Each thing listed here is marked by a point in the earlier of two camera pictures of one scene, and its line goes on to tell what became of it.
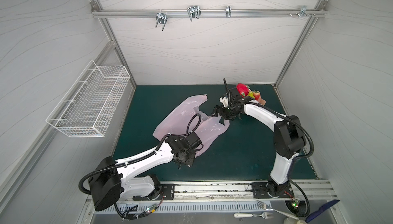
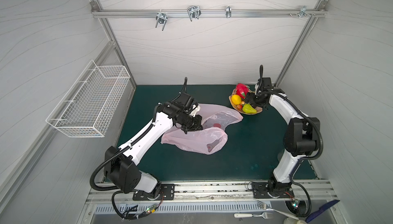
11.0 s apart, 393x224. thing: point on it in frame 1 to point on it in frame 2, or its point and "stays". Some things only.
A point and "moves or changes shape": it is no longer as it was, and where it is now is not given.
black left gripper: [191, 161] to [195, 127]
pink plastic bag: [183, 119] moves or changes shape
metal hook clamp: [161, 17] stays
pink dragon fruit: [243, 89] stays
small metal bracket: [228, 11] stays
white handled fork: [266, 215] stays
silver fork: [264, 206] stays
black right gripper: [223, 112] to [251, 100]
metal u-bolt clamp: [194, 12] stays
